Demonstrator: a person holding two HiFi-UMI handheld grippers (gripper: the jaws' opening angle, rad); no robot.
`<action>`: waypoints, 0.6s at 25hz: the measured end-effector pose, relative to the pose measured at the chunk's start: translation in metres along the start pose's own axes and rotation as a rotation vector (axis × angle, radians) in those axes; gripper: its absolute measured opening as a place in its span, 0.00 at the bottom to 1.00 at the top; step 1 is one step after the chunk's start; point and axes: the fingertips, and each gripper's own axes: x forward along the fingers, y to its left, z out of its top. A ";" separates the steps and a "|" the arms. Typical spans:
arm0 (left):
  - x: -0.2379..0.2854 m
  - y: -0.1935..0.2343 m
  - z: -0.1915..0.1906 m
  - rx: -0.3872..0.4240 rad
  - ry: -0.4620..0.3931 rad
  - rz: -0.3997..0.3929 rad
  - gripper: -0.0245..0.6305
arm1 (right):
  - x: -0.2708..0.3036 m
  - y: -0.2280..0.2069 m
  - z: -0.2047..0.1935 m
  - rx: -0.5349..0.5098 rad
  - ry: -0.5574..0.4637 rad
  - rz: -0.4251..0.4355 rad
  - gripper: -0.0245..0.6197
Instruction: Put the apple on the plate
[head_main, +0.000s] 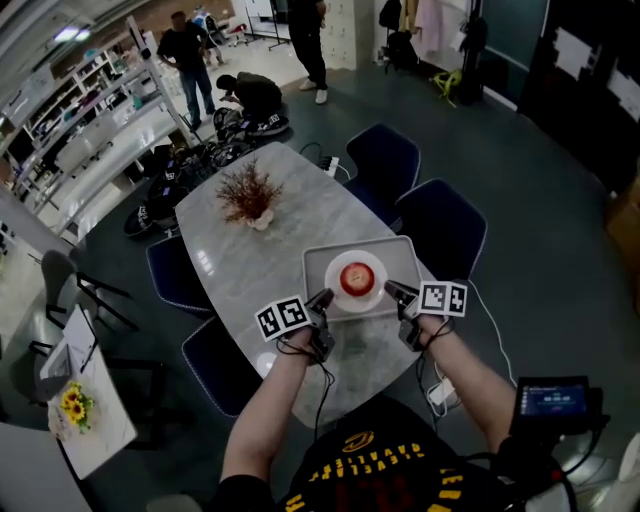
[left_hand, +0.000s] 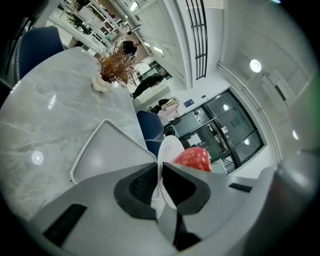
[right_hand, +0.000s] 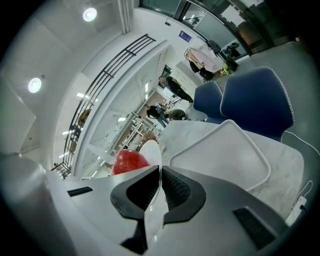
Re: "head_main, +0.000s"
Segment cardboard box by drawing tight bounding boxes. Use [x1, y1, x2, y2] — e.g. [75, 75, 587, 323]
[604, 174, 640, 281]

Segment person's black printed jersey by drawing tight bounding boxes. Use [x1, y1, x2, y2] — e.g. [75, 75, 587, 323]
[207, 394, 566, 512]

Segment long white cable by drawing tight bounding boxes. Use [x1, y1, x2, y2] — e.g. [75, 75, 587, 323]
[467, 279, 519, 389]

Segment dark blue chair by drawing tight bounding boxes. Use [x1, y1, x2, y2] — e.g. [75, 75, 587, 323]
[394, 178, 488, 284]
[181, 314, 266, 419]
[343, 123, 421, 226]
[145, 234, 216, 314]

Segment yellow-green bag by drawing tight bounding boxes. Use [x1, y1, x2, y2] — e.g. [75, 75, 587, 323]
[432, 68, 464, 109]

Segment black monitor screen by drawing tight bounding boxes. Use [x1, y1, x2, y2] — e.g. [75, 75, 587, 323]
[509, 375, 609, 441]

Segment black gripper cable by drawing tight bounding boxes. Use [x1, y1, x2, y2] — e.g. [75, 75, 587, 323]
[414, 317, 456, 434]
[274, 337, 337, 444]

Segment dried plant in white pot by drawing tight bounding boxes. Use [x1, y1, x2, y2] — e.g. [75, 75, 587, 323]
[215, 157, 285, 232]

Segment red apple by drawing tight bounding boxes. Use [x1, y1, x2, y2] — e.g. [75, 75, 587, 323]
[339, 262, 376, 297]

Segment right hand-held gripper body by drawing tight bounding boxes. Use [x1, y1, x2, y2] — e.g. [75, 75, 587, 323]
[398, 280, 469, 353]

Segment grey laptop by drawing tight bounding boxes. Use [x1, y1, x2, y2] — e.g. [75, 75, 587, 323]
[32, 342, 76, 401]

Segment clipboard with paper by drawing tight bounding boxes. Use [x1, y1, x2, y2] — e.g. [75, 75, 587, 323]
[62, 304, 99, 374]

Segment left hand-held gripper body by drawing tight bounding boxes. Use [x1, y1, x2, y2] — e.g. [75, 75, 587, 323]
[254, 294, 337, 365]

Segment sunflower bouquet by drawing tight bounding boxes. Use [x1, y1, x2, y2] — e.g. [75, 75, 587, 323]
[59, 382, 95, 434]

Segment person's right forearm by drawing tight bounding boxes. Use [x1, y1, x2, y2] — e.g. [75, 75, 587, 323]
[417, 314, 516, 454]

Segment grey rectangular tray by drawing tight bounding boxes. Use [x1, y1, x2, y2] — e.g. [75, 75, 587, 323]
[302, 234, 426, 323]

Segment clothes on coat rack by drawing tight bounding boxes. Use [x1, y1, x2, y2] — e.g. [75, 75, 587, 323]
[377, 0, 476, 71]

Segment white round plate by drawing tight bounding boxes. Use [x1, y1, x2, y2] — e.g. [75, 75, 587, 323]
[323, 249, 389, 314]

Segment person's left forearm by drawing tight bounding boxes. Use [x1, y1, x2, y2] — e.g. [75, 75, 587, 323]
[219, 327, 321, 484]

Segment pile of black devices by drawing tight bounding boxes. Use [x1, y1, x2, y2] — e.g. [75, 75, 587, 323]
[123, 107, 291, 239]

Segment white shelf unit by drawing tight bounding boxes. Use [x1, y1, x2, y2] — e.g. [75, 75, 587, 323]
[0, 14, 201, 241]

